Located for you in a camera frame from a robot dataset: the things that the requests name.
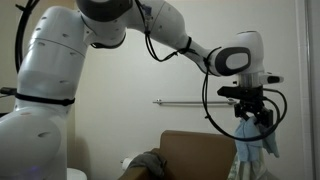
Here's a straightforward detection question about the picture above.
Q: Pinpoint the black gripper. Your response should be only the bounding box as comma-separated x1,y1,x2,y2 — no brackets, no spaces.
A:
217,86,273,127

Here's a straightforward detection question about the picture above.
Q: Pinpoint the light blue towel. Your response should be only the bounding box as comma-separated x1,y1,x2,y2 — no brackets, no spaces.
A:
234,116,279,162

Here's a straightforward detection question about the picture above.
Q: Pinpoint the striped patterned towel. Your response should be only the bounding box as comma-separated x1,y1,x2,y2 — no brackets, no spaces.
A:
227,147,279,180

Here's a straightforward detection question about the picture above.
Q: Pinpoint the grey terry towel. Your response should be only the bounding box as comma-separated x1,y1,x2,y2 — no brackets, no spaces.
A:
128,151,167,178

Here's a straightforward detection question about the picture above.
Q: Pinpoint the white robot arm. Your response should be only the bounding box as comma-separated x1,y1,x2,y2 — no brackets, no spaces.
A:
0,0,271,180

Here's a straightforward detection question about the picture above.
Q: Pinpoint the brown leather armchair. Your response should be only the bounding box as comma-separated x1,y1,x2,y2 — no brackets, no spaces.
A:
118,130,236,180

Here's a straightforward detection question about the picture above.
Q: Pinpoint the toilet paper roll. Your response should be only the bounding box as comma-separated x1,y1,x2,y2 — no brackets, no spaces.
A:
121,158,132,170

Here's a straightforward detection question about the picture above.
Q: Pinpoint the metal wall grab bar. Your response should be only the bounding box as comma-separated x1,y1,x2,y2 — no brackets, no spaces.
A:
152,99,237,105

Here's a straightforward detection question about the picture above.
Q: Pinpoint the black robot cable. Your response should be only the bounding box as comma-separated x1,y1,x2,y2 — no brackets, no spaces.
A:
134,0,288,142

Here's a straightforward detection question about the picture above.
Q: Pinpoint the black camera on stand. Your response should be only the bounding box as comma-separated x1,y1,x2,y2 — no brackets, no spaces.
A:
0,87,17,96

